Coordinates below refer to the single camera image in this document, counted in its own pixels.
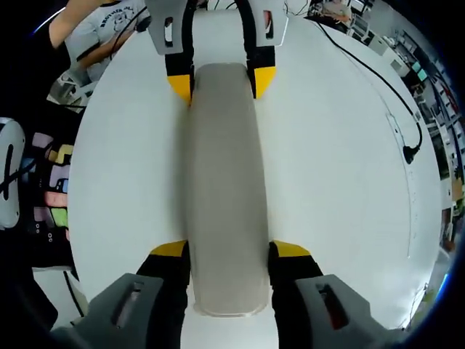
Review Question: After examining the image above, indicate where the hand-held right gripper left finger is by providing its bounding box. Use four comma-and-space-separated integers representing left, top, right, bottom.
50, 239, 190, 349

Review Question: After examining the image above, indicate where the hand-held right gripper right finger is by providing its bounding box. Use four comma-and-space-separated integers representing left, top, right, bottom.
267, 239, 405, 349

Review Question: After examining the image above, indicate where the beige cutlery case lid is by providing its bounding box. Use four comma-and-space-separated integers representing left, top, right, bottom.
180, 61, 274, 318

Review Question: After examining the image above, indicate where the person's grey t-shirt torso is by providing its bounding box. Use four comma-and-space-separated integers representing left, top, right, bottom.
64, 0, 150, 74

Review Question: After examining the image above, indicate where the white device with slot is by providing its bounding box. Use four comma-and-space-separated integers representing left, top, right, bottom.
0, 117, 27, 230

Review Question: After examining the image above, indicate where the black worn cable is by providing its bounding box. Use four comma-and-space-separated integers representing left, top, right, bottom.
108, 5, 153, 61

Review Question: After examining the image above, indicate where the black power cable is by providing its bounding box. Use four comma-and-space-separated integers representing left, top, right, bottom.
313, 17, 424, 168

